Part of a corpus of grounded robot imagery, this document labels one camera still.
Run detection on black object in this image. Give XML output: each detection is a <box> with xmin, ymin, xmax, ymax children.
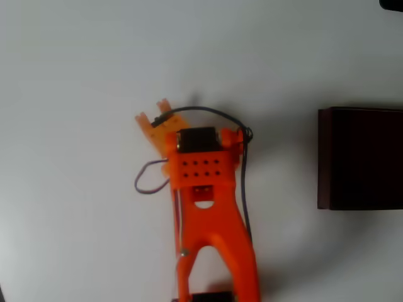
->
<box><xmin>378</xmin><ymin>0</ymin><xmax>403</xmax><ymax>13</ymax></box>

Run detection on purple wire loop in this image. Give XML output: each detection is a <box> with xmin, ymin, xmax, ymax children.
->
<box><xmin>133</xmin><ymin>158</ymin><xmax>173</xmax><ymax>195</ymax></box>

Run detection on light orange camera mount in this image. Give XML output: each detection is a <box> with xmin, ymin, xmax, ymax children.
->
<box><xmin>134</xmin><ymin>98</ymin><xmax>190</xmax><ymax>159</ymax></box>

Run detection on dark maroon open box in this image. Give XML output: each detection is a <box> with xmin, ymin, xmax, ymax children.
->
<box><xmin>317</xmin><ymin>106</ymin><xmax>403</xmax><ymax>211</ymax></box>

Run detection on thin purple white wires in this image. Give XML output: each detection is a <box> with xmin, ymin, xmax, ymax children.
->
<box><xmin>172</xmin><ymin>187</ymin><xmax>187</xmax><ymax>262</ymax></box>

